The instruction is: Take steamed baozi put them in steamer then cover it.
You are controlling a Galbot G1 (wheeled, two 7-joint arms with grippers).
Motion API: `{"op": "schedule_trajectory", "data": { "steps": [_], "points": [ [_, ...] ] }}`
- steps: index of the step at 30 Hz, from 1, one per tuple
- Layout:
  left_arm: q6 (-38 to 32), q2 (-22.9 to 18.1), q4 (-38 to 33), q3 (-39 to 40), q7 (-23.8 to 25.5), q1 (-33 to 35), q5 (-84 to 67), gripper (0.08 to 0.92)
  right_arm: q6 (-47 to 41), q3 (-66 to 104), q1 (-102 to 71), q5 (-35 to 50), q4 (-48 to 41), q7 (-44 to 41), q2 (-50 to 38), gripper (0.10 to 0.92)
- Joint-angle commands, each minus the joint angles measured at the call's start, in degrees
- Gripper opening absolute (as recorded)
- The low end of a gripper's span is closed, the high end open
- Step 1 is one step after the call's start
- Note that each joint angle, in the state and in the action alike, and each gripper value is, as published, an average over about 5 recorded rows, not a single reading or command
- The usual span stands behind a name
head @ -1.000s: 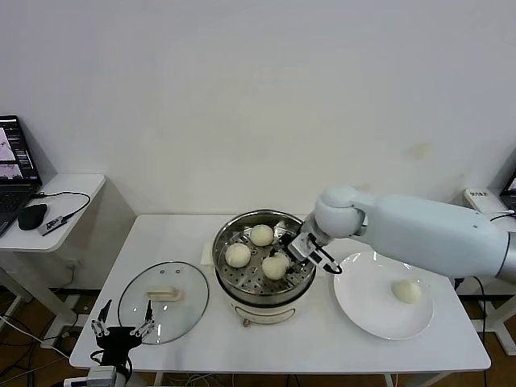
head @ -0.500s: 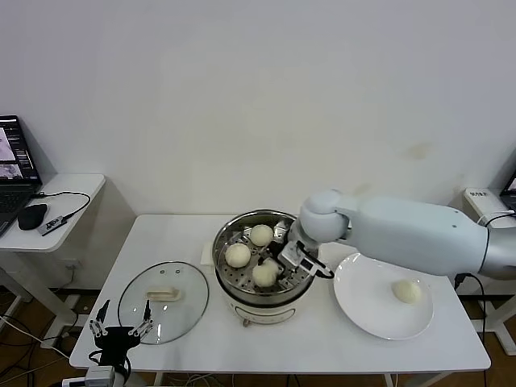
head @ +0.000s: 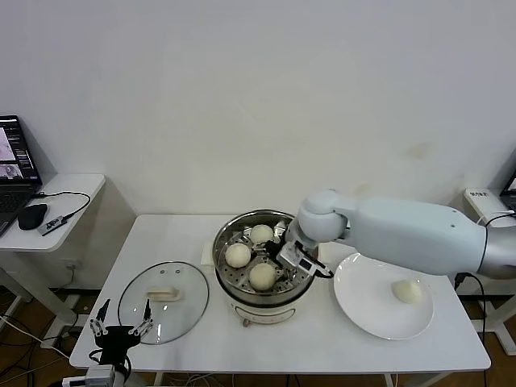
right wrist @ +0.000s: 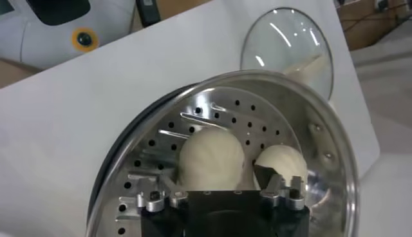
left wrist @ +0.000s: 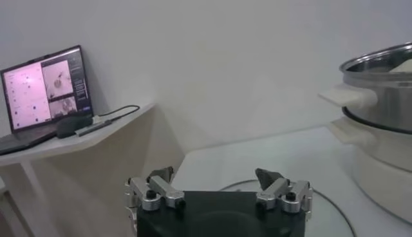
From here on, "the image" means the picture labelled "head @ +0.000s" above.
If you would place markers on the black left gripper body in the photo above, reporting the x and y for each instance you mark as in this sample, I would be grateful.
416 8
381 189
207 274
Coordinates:
115 342

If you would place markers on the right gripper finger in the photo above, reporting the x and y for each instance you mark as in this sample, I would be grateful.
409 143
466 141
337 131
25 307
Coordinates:
274 252
287 276

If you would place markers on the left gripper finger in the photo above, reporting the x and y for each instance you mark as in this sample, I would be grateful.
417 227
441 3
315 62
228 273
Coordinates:
143 323
98 325

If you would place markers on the round glass pot lid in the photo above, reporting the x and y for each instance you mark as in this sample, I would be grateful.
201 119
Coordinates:
161 318

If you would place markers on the white steamed baozi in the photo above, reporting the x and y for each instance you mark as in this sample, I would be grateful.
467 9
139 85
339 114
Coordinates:
407 292
238 255
263 277
261 234

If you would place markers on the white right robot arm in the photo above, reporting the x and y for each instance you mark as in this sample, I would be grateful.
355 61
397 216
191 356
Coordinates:
403 234

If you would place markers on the steel steamer pot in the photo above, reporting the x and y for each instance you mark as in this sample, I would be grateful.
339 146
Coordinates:
266 312

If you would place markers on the stainless steel steamer basket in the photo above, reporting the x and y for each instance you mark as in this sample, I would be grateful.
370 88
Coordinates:
238 282

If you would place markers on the white round plate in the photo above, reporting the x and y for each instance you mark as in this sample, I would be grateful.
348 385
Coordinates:
371 306

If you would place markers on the grey usb hub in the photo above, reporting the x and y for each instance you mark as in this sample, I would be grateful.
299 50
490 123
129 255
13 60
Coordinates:
53 225

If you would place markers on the white side table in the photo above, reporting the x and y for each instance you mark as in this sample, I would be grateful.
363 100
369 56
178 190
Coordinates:
495 203
68 209

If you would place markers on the black computer mouse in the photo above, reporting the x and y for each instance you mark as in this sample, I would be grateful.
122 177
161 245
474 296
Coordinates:
32 217

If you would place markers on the black laptop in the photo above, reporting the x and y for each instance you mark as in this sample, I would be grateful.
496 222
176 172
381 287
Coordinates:
508 197
16 161

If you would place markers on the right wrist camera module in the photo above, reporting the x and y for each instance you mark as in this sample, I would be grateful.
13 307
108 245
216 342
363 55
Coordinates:
296 258

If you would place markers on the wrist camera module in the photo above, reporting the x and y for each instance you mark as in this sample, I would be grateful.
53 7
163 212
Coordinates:
98 375
296 258

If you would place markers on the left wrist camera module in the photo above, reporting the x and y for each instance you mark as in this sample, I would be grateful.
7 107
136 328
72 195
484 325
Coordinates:
98 375

